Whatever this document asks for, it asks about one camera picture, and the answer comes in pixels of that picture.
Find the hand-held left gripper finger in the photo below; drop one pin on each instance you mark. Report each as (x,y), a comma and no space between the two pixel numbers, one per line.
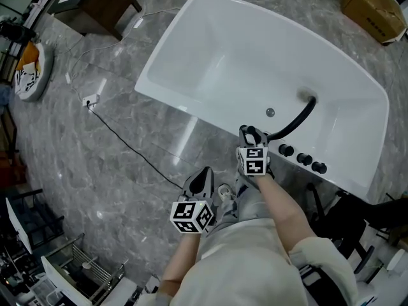
(211,186)
(191,195)

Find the black curved faucet spout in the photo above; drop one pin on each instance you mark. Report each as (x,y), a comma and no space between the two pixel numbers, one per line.
(296,121)

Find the person's right forearm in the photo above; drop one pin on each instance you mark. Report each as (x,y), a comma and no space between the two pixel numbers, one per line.
(282,215)

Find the white bathtub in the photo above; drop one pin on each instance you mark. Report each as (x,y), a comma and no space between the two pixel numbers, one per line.
(242,59)

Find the white flat panel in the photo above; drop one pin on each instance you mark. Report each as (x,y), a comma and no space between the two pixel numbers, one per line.
(17,225)

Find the person's white shoe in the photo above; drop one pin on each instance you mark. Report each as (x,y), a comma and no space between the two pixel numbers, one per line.
(224,190)

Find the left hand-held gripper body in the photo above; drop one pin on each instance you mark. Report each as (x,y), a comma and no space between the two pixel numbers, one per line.
(191,217)

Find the person's white top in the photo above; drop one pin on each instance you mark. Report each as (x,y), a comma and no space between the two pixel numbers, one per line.
(248,263)

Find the person's light jeans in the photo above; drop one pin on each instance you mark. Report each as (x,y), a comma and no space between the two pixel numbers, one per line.
(245,202)

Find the brown cardboard box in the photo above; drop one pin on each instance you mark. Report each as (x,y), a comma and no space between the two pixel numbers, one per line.
(371,11)

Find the white drawer cabinet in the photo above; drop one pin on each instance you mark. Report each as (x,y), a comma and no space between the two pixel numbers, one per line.
(59,279)

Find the white power adapter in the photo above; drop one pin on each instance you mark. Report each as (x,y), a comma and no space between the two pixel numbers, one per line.
(137,23)

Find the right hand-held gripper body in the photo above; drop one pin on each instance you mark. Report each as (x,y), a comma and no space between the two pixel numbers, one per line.
(253,161)

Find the orange cushion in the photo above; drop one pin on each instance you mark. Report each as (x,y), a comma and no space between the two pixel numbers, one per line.
(28,56)

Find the dark wooden vanity cabinet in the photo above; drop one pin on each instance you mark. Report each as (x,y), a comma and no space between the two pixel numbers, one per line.
(99,8)

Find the black round faucet knob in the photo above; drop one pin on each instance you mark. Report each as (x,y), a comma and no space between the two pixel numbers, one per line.
(286,150)
(319,167)
(304,159)

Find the black and white patterned cushion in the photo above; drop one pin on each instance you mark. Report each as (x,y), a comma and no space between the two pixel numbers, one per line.
(27,79)

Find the long white power strip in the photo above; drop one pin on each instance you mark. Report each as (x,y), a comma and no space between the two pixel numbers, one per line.
(102,86)

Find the person's left forearm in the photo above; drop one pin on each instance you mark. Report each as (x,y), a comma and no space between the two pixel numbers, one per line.
(178,266)

